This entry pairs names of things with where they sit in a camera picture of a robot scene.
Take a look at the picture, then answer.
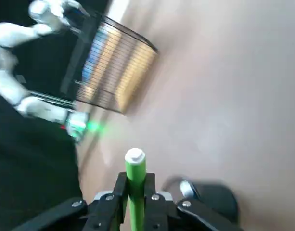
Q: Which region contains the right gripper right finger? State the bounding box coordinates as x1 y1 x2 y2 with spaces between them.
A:
143 173 246 231

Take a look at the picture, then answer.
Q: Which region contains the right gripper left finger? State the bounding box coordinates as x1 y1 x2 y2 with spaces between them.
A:
12 172 129 231

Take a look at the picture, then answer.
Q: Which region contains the green marker pen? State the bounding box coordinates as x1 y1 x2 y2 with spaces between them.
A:
125 147 147 231

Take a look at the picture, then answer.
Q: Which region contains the black backdrop curtain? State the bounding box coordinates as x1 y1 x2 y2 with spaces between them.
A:
0 0 109 231

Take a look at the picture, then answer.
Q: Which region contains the black wire wooden shelf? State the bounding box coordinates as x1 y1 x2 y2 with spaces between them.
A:
60 14 160 114

